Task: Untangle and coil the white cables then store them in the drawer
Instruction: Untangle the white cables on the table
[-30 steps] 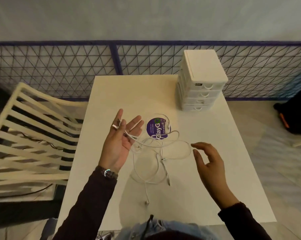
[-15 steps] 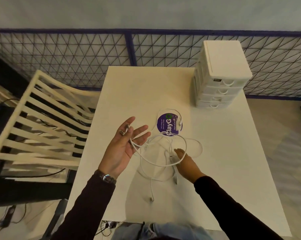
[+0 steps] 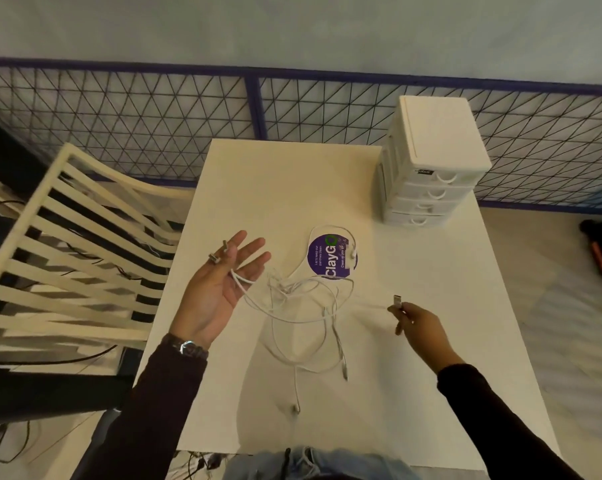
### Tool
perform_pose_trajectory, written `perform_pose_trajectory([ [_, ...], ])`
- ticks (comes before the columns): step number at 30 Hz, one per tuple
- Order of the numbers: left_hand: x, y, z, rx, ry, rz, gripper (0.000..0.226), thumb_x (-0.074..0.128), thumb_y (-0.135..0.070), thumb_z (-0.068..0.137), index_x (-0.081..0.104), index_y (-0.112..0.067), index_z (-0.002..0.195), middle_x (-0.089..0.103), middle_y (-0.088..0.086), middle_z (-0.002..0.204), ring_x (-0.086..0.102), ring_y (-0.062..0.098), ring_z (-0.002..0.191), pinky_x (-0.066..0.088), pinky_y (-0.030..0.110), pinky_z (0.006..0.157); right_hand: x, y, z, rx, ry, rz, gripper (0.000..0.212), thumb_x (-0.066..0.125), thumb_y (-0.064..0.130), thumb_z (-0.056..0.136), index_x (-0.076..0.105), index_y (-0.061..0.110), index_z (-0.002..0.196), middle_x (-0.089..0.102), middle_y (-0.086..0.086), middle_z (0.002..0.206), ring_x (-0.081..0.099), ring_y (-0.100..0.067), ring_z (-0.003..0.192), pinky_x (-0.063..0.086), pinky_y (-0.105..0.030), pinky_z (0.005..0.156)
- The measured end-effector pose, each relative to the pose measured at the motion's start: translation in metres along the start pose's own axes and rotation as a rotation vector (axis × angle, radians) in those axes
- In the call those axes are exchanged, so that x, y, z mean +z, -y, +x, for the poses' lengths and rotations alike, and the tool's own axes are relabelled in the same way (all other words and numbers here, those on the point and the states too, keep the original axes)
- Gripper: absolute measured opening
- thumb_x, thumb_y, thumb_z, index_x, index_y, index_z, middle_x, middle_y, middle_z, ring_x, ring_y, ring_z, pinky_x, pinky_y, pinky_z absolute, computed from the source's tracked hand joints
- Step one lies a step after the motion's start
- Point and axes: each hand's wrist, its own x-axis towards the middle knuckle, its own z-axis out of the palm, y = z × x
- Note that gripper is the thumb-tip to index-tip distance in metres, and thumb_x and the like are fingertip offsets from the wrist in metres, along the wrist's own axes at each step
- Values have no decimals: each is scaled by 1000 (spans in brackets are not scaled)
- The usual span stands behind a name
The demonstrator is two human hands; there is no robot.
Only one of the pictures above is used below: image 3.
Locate person's left hand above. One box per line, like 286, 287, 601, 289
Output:
168, 231, 272, 353

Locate person's right hand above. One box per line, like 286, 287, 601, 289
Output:
387, 302, 466, 374

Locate white charging cable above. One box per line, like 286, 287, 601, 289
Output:
208, 251, 303, 414
266, 293, 404, 345
220, 238, 354, 383

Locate person's right forearm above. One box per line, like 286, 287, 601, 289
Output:
436, 363, 584, 480

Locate person's left forearm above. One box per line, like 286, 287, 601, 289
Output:
71, 340, 208, 480

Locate round purple sticker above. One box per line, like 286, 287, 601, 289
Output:
306, 234, 359, 279

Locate dark wristwatch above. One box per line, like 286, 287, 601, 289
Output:
161, 333, 210, 361

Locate cream slatted chair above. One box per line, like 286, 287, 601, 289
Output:
0, 143, 197, 351

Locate white plastic drawer unit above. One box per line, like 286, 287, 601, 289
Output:
378, 95, 493, 226

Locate blue jeans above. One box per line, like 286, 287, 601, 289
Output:
221, 446, 424, 480

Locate purple wire mesh fence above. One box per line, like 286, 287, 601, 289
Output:
0, 56, 602, 215

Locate black floor cable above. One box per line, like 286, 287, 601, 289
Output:
0, 345, 119, 368

